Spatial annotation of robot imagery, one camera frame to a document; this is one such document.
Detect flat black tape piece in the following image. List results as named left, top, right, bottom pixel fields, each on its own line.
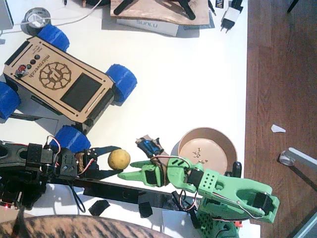
left=88, top=199, right=111, bottom=217

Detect yellow lemon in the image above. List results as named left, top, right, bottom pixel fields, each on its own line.
left=107, top=148, right=131, bottom=171

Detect wooden board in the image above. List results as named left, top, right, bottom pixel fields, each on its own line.
left=109, top=0, right=210, bottom=25

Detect striped brown cushion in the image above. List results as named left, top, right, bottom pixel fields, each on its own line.
left=0, top=215, right=174, bottom=238

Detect black table clamp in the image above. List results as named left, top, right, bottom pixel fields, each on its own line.
left=171, top=190, right=202, bottom=229

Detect tan round bowl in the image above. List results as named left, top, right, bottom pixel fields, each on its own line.
left=177, top=126, right=238, bottom=177

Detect black chair leg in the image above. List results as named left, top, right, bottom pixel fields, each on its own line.
left=287, top=0, right=301, bottom=13

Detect grey metal box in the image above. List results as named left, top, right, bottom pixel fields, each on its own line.
left=0, top=0, right=14, bottom=30

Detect crumpled black tape piece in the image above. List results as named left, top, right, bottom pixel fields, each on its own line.
left=138, top=202, right=154, bottom=219

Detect wooden rover body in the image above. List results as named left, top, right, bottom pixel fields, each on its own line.
left=2, top=36, right=117, bottom=134

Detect white cable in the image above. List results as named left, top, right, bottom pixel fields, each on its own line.
left=0, top=0, right=103, bottom=35

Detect grey tape roll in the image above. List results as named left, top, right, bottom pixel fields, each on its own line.
left=24, top=7, right=52, bottom=35

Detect black pen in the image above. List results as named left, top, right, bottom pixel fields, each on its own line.
left=208, top=0, right=217, bottom=17

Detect grey metal bar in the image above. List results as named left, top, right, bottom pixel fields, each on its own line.
left=287, top=210, right=317, bottom=238

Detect white black power adapter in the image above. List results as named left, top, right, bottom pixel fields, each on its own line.
left=219, top=0, right=245, bottom=34

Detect black tripod stand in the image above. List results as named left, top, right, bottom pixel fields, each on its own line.
left=113, top=0, right=197, bottom=20

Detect white Sunlu box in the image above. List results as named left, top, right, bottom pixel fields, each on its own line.
left=116, top=17, right=179, bottom=38

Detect black camera cable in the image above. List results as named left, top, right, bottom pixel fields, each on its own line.
left=69, top=183, right=87, bottom=214

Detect grey metal furniture leg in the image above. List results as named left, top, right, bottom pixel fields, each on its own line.
left=279, top=147, right=317, bottom=174

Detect wrist camera with cardboard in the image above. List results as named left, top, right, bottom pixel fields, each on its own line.
left=135, top=134, right=165, bottom=159

